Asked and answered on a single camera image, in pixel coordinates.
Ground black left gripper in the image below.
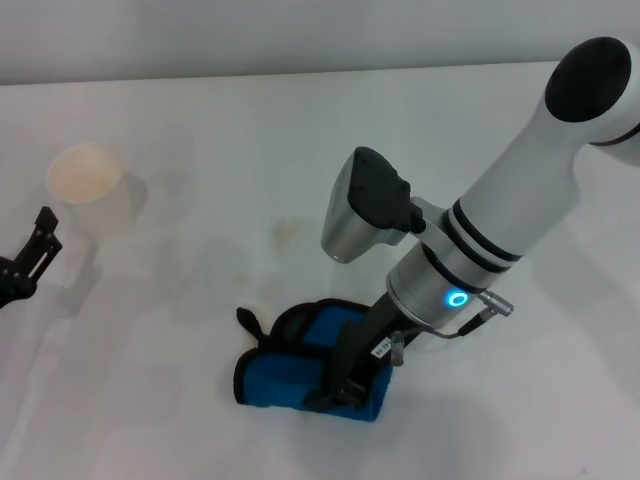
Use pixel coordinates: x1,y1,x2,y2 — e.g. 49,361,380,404
0,205,64,309

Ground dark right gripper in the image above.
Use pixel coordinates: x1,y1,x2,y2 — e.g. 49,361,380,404
304,292,417,410

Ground blue rag with black trim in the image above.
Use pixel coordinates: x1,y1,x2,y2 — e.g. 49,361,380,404
232,298,394,424

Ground white paper cup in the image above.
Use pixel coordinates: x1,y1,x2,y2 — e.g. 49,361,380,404
46,143,132,232

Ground brown water stain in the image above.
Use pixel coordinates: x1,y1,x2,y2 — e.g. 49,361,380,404
273,218,302,247

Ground thin cable with metal connector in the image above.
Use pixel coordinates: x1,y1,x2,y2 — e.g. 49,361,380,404
389,287,521,367

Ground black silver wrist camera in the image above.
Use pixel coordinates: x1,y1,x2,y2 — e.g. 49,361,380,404
319,145,426,264

